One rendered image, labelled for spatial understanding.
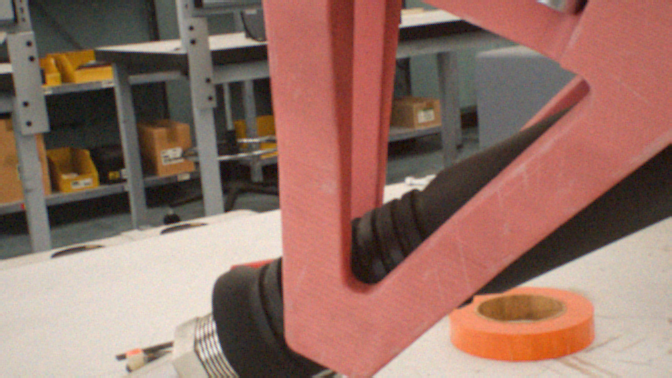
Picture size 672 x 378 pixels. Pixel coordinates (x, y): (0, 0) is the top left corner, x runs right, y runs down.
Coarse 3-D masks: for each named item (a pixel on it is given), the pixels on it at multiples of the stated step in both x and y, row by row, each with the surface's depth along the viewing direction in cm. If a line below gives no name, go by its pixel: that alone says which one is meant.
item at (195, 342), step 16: (192, 320) 18; (208, 320) 18; (176, 336) 18; (192, 336) 18; (208, 336) 17; (176, 352) 17; (192, 352) 17; (208, 352) 17; (144, 368) 18; (160, 368) 18; (176, 368) 17; (192, 368) 17; (208, 368) 17; (224, 368) 17
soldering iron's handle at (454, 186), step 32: (544, 128) 15; (480, 160) 16; (512, 160) 15; (416, 192) 16; (448, 192) 16; (608, 192) 15; (640, 192) 15; (352, 224) 17; (384, 224) 16; (416, 224) 16; (576, 224) 15; (608, 224) 15; (640, 224) 15; (352, 256) 16; (384, 256) 16; (544, 256) 15; (576, 256) 15; (224, 288) 17; (256, 288) 17; (480, 288) 16; (224, 320) 17; (256, 320) 17; (224, 352) 17; (256, 352) 17; (288, 352) 17
